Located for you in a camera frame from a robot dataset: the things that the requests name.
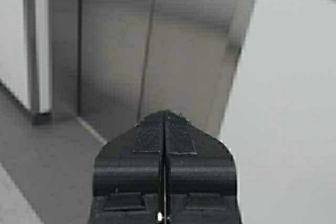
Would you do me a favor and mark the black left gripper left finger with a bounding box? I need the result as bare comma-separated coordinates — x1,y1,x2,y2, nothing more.
89,111,164,223

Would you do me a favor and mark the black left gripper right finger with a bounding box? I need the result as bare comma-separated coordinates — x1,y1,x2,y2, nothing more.
164,111,242,223

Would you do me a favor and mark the steel elevator door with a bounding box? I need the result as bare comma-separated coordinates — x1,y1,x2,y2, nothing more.
24,0,255,139

